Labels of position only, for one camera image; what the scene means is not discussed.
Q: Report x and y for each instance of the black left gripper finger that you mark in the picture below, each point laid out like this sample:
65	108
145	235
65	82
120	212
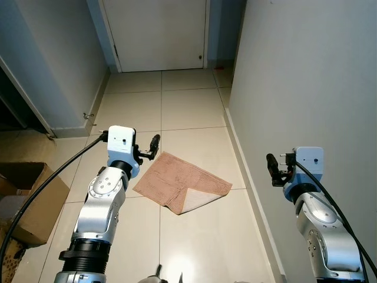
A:
155	142

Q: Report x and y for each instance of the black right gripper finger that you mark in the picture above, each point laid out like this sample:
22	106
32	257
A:
273	168

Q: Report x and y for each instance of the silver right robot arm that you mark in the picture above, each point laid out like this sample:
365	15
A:
321	230

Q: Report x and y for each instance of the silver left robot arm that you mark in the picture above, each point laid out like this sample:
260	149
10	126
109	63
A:
100	200

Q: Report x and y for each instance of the brown floor mat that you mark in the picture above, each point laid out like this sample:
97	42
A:
177	180

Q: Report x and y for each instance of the small metal door stop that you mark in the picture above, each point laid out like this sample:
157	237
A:
88	115

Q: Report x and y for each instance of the white door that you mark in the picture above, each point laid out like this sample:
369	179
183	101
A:
156	32

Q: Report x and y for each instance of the brown cardboard box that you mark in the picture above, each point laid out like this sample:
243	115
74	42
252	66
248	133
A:
44	206

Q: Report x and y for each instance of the grey robot foot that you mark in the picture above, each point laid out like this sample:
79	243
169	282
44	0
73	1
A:
158	277

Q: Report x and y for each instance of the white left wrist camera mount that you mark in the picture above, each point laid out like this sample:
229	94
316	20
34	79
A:
121	141

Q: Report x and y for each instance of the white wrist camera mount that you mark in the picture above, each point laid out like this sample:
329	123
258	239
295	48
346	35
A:
121	141
309	159

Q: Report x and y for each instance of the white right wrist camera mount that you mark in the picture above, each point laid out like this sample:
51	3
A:
309	159

